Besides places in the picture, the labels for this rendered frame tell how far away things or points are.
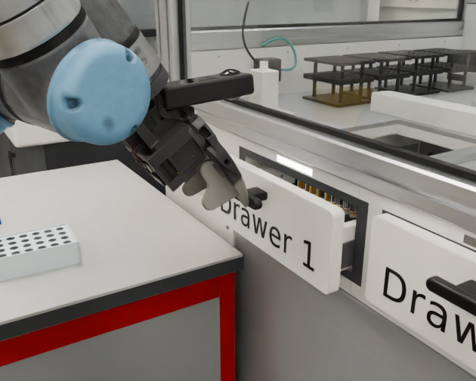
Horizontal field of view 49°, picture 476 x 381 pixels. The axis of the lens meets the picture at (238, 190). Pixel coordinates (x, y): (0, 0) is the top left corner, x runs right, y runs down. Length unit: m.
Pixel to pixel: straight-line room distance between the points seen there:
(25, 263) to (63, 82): 0.52
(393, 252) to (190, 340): 0.43
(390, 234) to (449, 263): 0.08
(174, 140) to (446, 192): 0.29
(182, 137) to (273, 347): 0.45
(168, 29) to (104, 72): 0.68
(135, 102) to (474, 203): 0.32
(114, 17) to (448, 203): 0.38
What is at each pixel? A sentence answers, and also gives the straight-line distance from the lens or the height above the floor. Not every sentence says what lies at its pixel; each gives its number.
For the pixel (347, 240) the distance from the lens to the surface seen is 0.67.
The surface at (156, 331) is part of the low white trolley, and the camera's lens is 0.87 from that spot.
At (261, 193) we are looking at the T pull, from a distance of 0.70.
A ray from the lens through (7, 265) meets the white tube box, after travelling 0.86.
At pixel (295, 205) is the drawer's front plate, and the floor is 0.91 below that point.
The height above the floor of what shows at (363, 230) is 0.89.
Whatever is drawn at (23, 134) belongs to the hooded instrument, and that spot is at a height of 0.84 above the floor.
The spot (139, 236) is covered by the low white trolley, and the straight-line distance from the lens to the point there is 0.94.
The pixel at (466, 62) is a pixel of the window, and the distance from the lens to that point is 0.55.
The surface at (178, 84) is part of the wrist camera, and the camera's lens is 0.61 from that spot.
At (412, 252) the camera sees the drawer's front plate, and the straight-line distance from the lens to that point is 0.58.
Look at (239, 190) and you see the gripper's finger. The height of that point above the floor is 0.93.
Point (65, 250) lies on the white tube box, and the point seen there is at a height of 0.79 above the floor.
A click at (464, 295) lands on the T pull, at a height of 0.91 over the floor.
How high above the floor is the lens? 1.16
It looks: 20 degrees down
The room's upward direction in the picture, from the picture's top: straight up
